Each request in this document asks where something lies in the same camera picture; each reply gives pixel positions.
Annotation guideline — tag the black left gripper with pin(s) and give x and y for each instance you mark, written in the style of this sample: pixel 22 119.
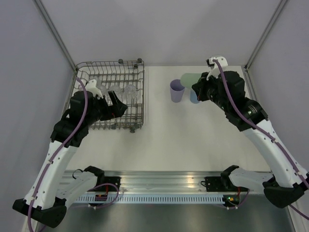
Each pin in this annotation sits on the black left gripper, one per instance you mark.
pixel 119 108

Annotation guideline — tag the green plastic cup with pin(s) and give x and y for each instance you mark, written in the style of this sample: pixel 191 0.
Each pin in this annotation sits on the green plastic cup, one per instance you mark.
pixel 189 79

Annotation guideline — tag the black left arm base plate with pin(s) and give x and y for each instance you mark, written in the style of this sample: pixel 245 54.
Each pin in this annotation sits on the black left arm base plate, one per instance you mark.
pixel 115 180

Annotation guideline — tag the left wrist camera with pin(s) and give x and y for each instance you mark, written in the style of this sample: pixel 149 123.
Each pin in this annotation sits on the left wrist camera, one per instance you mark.
pixel 91 86

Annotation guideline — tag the aluminium mounting rail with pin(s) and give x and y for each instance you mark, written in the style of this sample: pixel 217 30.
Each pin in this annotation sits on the aluminium mounting rail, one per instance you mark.
pixel 136 182

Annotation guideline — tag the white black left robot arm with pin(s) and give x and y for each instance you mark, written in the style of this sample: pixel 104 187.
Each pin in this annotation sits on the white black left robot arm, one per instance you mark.
pixel 45 203

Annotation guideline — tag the clear glass cup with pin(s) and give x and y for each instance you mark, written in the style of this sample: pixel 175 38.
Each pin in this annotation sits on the clear glass cup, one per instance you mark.
pixel 102 88
pixel 130 93
pixel 82 84
pixel 117 90

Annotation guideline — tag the white slotted cable duct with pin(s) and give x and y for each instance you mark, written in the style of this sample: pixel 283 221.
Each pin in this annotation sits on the white slotted cable duct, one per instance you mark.
pixel 153 198

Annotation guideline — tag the grey wire dish rack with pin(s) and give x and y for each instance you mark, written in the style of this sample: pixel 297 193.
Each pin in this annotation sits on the grey wire dish rack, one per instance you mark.
pixel 122 73

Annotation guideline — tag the lavender plastic cup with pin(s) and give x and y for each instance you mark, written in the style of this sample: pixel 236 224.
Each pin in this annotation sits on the lavender plastic cup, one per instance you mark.
pixel 176 90

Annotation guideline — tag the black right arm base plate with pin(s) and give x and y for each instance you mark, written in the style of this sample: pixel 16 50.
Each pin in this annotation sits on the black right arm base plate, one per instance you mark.
pixel 219 184

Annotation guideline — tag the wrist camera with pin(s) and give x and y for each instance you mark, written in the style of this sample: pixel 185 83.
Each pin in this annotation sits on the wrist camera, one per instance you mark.
pixel 216 64
pixel 91 86

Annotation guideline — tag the blue plastic cup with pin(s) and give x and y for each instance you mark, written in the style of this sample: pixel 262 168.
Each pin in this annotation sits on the blue plastic cup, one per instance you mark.
pixel 193 97

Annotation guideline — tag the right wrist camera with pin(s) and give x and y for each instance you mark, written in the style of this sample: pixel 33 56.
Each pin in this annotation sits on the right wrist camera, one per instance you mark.
pixel 216 64

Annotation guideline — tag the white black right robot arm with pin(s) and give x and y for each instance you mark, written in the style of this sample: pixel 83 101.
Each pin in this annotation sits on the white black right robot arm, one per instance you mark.
pixel 283 185

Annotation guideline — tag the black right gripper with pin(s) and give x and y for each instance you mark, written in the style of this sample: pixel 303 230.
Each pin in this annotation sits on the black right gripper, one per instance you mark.
pixel 201 86

